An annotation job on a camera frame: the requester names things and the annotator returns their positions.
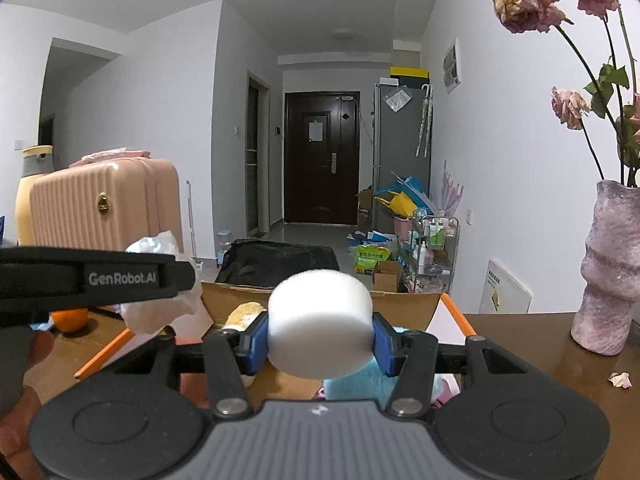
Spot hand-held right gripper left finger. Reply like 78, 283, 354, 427
112, 312, 269, 420

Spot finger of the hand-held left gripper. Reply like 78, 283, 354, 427
165, 255, 197, 301

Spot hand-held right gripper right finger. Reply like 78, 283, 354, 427
371, 311, 528, 418

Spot yellow plush toy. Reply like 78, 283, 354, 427
222, 302, 268, 333

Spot orange printed cardboard box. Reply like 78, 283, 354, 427
74, 280, 478, 408

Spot white plastic bag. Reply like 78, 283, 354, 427
120, 230, 203, 335

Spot white foam cylinder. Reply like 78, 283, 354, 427
267, 268, 374, 380

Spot person's left hand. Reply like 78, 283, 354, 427
0, 332, 56, 466

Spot orange fruit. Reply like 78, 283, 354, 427
51, 310, 90, 333

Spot light blue fluffy towel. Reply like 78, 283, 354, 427
320, 326, 441, 407

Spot small brown cardboard box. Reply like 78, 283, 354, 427
372, 260, 402, 292

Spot pink fluffy cloth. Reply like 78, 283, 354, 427
429, 375, 458, 407

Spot black duffel bag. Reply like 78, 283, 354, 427
215, 239, 341, 291

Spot tall yellow bottle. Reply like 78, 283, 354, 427
15, 145, 55, 248

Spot green detergent bag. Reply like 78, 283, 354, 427
356, 245, 392, 275

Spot pink ribbed suitcase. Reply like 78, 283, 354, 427
29, 157, 182, 256

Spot blue plastic bag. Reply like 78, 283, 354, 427
350, 230, 396, 248

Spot pink folded clothes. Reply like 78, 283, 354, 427
69, 147, 152, 168

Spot interior glass door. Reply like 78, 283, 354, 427
246, 72, 271, 238

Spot pile of blue yellow bags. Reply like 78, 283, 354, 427
375, 172, 438, 218

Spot dark brown entrance door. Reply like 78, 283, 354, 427
284, 91, 361, 226

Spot grey refrigerator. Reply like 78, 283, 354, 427
374, 82, 432, 233

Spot white folded umbrella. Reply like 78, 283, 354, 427
416, 85, 426, 158
424, 85, 434, 158

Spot pink textured vase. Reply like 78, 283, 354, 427
571, 179, 640, 357

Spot clear plastic sleeve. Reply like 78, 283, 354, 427
385, 89, 413, 111

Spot yellow flat box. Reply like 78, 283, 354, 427
390, 66, 431, 86

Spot bunch of dried pink roses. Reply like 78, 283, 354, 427
492, 0, 640, 188

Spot wire rolling cart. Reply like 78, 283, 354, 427
407, 215, 458, 293

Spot white wall panel box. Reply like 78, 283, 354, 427
442, 37, 461, 93

